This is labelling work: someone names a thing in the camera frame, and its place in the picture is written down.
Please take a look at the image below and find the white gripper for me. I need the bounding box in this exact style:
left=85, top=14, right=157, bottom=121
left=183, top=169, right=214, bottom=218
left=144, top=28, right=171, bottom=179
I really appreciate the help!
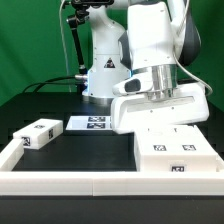
left=111, top=76, right=209, bottom=134

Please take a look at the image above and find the white cabinet door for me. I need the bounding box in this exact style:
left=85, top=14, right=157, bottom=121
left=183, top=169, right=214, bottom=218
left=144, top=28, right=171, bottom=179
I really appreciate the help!
left=135, top=129, right=174, bottom=156
left=173, top=125, right=216, bottom=155

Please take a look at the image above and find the white cabinet body box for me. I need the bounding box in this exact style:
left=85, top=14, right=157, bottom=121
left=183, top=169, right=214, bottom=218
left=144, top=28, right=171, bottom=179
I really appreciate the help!
left=134, top=125, right=224, bottom=172

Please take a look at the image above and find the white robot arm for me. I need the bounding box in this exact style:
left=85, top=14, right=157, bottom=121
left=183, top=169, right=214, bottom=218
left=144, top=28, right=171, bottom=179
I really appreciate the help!
left=84, top=0, right=209, bottom=134

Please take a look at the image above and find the white cabinet top block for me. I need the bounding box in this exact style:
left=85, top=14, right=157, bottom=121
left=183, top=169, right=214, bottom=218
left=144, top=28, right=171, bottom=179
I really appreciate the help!
left=13, top=118, right=63, bottom=150

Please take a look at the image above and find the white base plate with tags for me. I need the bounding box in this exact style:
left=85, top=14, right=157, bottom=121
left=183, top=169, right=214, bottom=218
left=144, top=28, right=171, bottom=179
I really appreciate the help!
left=66, top=116, right=111, bottom=131

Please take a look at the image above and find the black cable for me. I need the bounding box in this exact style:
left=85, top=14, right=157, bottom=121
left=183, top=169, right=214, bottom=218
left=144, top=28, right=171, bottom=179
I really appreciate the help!
left=21, top=75, right=88, bottom=94

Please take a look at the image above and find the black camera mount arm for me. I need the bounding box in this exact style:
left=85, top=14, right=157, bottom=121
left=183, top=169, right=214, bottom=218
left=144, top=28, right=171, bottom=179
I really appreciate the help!
left=67, top=0, right=114, bottom=74

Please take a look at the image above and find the white cable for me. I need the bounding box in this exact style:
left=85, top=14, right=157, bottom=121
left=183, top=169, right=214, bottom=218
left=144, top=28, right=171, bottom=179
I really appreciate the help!
left=58, top=0, right=73, bottom=94

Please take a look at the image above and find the white U-shaped fence frame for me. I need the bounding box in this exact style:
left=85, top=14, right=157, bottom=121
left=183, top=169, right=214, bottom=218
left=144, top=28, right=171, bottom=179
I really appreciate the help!
left=0, top=139, right=224, bottom=196

